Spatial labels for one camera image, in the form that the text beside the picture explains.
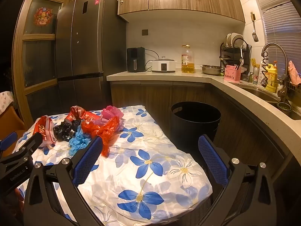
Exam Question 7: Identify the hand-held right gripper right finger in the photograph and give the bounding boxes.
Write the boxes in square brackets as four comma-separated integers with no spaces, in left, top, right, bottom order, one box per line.
[198,134,278,226]

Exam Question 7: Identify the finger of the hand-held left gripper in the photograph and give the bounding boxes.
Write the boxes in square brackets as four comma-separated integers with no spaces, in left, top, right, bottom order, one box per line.
[0,132,19,157]
[0,132,44,168]

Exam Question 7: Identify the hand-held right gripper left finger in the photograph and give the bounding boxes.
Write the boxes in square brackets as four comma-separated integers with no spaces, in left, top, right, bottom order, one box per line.
[24,136,104,226]

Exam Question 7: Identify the blue plastic bag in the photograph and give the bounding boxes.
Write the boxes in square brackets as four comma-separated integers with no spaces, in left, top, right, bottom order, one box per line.
[69,131,93,157]

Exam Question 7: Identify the red snack packet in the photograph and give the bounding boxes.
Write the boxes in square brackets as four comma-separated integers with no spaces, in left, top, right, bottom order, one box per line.
[32,115,57,150]

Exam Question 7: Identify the orange-red plastic bag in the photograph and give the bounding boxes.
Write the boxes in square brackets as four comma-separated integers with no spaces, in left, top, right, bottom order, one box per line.
[81,115,120,157]

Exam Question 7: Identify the black plastic bag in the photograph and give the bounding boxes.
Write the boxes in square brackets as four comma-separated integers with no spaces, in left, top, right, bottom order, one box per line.
[53,120,82,142]

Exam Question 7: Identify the black trash bin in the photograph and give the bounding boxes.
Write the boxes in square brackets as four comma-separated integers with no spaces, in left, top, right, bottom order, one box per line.
[171,101,221,150]

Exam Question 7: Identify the red wrapper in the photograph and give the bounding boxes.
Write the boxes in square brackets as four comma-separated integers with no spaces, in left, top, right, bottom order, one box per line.
[65,106,87,124]

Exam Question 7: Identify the pink plastic bag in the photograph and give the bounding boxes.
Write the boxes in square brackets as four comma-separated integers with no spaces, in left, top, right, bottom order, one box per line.
[102,105,124,131]

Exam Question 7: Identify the orange wooden chair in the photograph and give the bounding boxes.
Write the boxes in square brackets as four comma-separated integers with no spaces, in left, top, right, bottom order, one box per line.
[0,106,26,142]

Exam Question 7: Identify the white patterned cloth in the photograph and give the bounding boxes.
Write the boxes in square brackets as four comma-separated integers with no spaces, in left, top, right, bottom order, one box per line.
[0,91,14,115]

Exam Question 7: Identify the blue floral blanket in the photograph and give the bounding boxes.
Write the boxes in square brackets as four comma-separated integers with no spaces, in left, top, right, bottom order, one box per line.
[14,105,213,226]

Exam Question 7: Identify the steel sink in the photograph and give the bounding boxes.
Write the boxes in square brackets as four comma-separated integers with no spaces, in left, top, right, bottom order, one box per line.
[240,86,301,120]

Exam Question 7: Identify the kitchen counter cabinet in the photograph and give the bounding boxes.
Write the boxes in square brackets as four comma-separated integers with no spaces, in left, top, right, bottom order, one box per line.
[106,71,301,217]

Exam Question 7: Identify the pink utensil holder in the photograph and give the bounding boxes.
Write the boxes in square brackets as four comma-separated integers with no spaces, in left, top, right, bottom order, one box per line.
[224,65,242,83]

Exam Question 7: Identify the steel basin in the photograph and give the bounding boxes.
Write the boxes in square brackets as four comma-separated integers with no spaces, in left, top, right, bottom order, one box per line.
[201,64,224,75]

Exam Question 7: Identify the cooking oil bottle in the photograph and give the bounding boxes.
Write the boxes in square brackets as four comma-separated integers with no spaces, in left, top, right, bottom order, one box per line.
[181,44,195,74]

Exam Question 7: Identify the yellow detergent bottle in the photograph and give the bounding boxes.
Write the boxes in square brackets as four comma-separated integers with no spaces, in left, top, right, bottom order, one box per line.
[266,61,278,93]

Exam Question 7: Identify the wooden glass door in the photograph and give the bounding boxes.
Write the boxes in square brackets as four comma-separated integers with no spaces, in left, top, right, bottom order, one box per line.
[12,0,77,128]

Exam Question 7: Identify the metal sink rack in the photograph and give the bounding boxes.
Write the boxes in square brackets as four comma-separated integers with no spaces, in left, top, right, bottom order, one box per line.
[277,74,301,93]

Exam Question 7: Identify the white electric cooker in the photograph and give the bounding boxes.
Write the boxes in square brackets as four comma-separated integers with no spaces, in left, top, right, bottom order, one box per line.
[152,56,176,73]

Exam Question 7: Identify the dark steel refrigerator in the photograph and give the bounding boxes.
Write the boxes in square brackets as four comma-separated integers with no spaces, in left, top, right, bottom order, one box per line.
[55,0,128,118]

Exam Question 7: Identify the black dish rack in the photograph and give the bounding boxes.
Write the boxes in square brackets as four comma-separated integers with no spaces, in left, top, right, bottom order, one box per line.
[220,39,252,72]

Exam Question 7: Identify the black air fryer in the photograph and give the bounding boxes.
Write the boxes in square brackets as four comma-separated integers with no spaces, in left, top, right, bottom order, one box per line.
[127,47,146,73]

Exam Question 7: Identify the pink cloth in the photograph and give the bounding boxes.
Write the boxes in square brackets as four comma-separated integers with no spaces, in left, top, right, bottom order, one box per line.
[288,61,301,85]

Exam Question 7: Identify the red door decoration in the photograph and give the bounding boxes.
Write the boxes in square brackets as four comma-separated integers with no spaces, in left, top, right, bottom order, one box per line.
[34,7,54,26]

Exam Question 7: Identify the hanging metal spatula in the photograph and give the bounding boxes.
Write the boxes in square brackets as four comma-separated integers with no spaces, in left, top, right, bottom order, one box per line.
[250,12,259,42]

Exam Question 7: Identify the steel faucet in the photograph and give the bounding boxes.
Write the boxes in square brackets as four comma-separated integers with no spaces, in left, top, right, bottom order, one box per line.
[261,43,288,103]

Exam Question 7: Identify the window blinds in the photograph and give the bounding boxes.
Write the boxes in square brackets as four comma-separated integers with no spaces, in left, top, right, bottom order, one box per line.
[250,0,301,80]

